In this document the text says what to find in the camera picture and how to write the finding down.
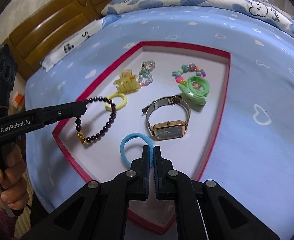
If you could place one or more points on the yellow hair claw clip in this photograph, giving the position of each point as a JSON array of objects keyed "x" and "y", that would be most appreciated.
[{"x": 127, "y": 82}]

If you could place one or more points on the blue patterned bed sheet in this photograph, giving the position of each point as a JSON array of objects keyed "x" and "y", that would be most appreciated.
[{"x": 243, "y": 138}]

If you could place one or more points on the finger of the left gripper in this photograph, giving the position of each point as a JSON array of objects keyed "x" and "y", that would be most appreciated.
[{"x": 37, "y": 118}]

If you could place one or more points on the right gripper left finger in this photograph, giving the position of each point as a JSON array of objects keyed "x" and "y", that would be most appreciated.
[{"x": 98, "y": 210}]

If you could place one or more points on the person's left hand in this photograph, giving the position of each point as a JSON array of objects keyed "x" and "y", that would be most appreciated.
[{"x": 13, "y": 187}]

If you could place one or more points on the blue cloud print quilt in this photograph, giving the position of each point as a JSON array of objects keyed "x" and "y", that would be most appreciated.
[{"x": 258, "y": 9}]

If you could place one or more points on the red jewelry tray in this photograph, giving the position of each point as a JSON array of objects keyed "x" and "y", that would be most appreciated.
[{"x": 147, "y": 119}]

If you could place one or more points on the wooden headboard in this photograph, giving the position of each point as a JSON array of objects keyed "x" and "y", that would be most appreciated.
[{"x": 41, "y": 32}]

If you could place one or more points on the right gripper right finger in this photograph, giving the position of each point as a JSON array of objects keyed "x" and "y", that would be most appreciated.
[{"x": 205, "y": 210}]

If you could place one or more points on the white printed pillow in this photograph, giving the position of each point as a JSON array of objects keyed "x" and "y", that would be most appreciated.
[{"x": 70, "y": 43}]

